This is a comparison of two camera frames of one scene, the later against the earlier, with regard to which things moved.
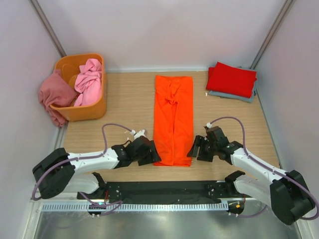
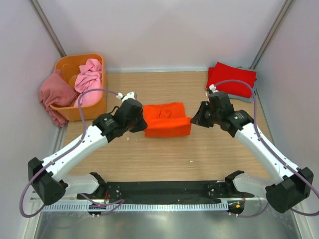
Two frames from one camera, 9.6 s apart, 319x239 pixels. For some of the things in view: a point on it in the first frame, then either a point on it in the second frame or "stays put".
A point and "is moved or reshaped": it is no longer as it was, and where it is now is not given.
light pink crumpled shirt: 87,82 stays put
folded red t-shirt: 225,78 stays put
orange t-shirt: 173,120 is moved or reshaped
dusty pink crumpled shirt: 56,90 stays put
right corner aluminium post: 285,7 stays put
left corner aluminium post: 47,27 stays put
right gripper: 199,140 to 199,119
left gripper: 152,156 to 142,125
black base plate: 163,191 stays put
